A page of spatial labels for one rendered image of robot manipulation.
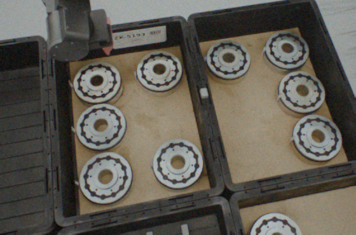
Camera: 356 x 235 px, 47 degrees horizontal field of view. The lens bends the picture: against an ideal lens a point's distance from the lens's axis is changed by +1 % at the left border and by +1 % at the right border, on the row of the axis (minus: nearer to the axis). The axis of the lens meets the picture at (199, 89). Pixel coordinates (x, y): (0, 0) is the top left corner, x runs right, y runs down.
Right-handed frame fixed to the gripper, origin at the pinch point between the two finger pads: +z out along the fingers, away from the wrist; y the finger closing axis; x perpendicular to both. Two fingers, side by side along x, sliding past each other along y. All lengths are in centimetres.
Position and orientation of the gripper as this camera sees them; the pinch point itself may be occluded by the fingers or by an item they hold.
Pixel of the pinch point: (91, 53)
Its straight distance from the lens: 82.8
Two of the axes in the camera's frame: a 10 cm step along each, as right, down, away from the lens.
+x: -2.0, -8.9, 4.1
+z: 0.2, 4.1, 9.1
